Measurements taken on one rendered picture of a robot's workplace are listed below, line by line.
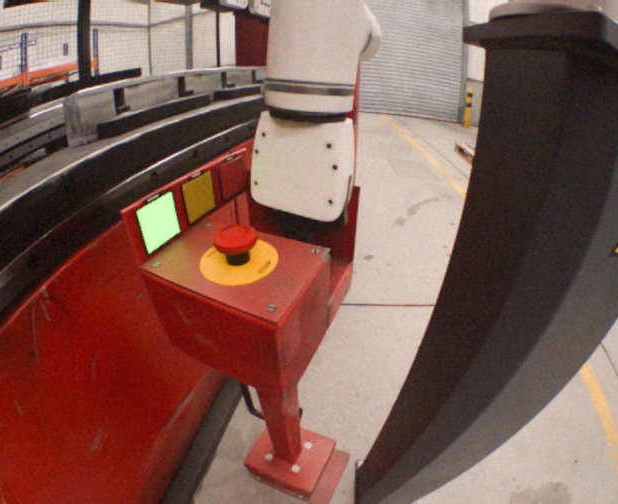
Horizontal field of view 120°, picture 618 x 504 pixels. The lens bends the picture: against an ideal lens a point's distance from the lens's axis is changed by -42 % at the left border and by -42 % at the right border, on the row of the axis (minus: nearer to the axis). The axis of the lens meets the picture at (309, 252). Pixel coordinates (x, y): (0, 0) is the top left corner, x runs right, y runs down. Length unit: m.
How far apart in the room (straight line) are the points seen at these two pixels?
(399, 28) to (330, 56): 7.53
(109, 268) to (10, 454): 0.32
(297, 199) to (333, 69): 0.13
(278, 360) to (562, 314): 0.22
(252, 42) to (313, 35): 2.00
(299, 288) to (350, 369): 0.91
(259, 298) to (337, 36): 0.22
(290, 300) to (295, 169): 0.12
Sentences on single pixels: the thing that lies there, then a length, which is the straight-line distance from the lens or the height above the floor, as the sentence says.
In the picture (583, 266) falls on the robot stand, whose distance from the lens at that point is 0.21.
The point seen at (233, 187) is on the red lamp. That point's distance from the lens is 0.39.
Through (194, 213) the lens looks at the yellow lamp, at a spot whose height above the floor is 0.80.
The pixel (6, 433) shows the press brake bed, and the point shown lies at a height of 0.67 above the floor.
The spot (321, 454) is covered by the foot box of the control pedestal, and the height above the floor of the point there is 0.12.
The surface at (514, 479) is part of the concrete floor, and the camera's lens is 1.15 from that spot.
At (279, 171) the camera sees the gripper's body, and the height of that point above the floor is 0.84.
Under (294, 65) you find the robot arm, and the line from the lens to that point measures 0.26.
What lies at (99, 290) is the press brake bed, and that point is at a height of 0.70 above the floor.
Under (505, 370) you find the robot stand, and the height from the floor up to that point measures 0.75.
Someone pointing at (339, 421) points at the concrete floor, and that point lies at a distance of 1.03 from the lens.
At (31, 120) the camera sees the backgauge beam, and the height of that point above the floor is 0.96.
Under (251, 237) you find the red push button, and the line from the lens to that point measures 0.26.
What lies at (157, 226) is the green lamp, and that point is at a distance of 0.31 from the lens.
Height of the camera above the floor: 0.94
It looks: 34 degrees down
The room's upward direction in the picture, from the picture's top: straight up
